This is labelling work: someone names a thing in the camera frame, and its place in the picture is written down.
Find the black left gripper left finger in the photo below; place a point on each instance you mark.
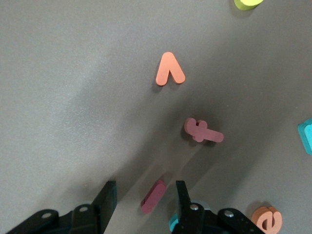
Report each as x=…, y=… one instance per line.
x=102, y=212

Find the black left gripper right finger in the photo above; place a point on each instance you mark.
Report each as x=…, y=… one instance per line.
x=187, y=214

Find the teal foam letter c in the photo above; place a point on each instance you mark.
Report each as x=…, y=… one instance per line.
x=172, y=223

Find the dark red foam letter l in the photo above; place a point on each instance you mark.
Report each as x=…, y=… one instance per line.
x=153, y=197

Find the orange foam letter e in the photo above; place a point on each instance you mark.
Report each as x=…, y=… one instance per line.
x=260, y=218

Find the dark red foam letter f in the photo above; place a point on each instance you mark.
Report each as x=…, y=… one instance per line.
x=207, y=135

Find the brown table mat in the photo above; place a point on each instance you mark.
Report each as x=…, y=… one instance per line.
x=73, y=97

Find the teal foam letter p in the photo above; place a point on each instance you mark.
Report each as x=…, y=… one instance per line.
x=306, y=136

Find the orange foam letter v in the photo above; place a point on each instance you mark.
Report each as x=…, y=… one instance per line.
x=168, y=63

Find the yellow foam letter u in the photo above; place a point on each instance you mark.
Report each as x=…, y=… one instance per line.
x=247, y=3

